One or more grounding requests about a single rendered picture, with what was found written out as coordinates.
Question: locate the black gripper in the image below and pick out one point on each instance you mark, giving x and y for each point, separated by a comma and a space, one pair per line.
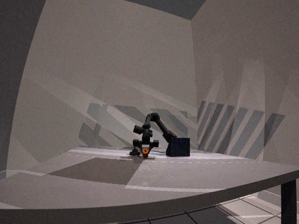
138, 143

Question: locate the orange knob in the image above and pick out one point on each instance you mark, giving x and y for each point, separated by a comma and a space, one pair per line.
145, 153

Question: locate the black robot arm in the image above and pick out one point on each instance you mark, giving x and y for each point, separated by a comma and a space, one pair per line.
147, 133

